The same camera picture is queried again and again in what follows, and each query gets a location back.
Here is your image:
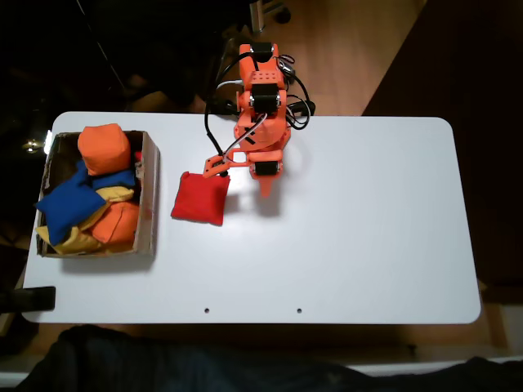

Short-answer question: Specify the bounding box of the cardboard box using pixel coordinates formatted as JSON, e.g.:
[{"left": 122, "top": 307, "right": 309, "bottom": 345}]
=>
[{"left": 36, "top": 129, "right": 161, "bottom": 259}]

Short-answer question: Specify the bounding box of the blue bean bag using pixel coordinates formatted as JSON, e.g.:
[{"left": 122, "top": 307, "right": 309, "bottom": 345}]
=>
[
  {"left": 34, "top": 174, "right": 108, "bottom": 247},
  {"left": 74, "top": 160, "right": 138, "bottom": 191}
]

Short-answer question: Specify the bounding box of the yellow bean bag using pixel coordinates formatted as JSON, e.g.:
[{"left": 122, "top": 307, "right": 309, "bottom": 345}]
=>
[
  {"left": 34, "top": 223, "right": 136, "bottom": 256},
  {"left": 96, "top": 186, "right": 136, "bottom": 203}
]

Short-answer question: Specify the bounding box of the flat orange bean bag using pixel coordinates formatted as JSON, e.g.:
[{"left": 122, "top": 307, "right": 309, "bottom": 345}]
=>
[{"left": 87, "top": 199, "right": 140, "bottom": 246}]

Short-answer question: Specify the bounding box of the tall orange bean bag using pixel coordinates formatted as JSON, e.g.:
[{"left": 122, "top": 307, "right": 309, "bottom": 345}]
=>
[{"left": 77, "top": 123, "right": 132, "bottom": 177}]

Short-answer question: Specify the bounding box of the metal chair base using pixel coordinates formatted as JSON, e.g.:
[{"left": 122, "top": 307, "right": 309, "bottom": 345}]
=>
[{"left": 222, "top": 0, "right": 297, "bottom": 81}]

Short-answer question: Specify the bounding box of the small shiny metal object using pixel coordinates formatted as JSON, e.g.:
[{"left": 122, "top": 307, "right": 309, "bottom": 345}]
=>
[{"left": 22, "top": 137, "right": 47, "bottom": 154}]

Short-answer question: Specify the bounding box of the black table clamp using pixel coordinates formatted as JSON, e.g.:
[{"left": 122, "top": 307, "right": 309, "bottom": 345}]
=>
[{"left": 0, "top": 286, "right": 56, "bottom": 314}]

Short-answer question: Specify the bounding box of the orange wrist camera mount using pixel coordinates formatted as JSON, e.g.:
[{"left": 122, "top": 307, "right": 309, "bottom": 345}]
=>
[{"left": 203, "top": 149, "right": 251, "bottom": 180}]

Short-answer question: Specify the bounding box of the black camera cable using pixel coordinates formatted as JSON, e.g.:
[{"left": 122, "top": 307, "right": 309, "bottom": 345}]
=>
[{"left": 203, "top": 38, "right": 246, "bottom": 163}]

